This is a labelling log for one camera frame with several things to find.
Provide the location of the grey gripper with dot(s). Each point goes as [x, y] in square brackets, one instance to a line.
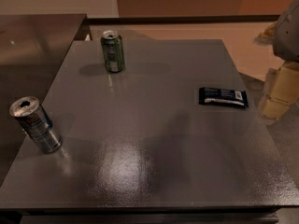
[288, 34]

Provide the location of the dark blue rxbar wrapper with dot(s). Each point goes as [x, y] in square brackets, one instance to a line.
[223, 97]

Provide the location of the green soda can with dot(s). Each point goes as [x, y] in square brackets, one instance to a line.
[112, 48]

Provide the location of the silver blue soda can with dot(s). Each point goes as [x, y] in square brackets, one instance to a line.
[35, 122]

